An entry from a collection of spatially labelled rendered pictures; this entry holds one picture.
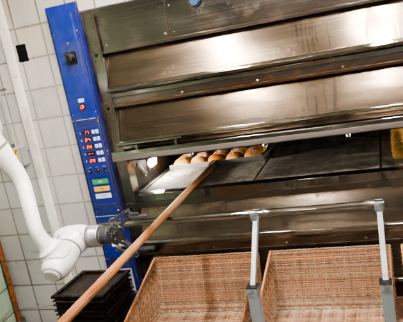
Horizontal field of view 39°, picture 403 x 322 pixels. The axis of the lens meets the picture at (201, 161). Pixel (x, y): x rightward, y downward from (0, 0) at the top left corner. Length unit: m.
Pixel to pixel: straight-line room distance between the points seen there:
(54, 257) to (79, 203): 0.84
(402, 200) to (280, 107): 0.67
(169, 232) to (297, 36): 1.13
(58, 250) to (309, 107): 1.21
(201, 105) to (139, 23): 0.47
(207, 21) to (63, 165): 1.06
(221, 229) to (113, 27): 1.09
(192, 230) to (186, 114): 0.58
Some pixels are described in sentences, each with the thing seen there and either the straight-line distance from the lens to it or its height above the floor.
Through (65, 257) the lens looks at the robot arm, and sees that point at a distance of 2.24.
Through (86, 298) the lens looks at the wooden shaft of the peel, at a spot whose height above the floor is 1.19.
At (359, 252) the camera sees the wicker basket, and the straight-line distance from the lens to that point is 2.67.
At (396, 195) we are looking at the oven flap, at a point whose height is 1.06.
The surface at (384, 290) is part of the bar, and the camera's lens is 2.11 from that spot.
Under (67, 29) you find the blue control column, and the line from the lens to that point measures 2.81.
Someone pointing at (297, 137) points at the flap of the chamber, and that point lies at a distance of 2.40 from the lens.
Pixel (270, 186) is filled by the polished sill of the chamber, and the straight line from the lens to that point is 2.64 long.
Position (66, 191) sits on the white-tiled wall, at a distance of 3.04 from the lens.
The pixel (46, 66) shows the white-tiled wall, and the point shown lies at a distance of 2.93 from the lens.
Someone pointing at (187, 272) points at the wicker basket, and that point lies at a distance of 2.86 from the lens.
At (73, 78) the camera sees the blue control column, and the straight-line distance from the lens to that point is 2.83.
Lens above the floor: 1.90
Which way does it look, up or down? 13 degrees down
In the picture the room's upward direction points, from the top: 11 degrees counter-clockwise
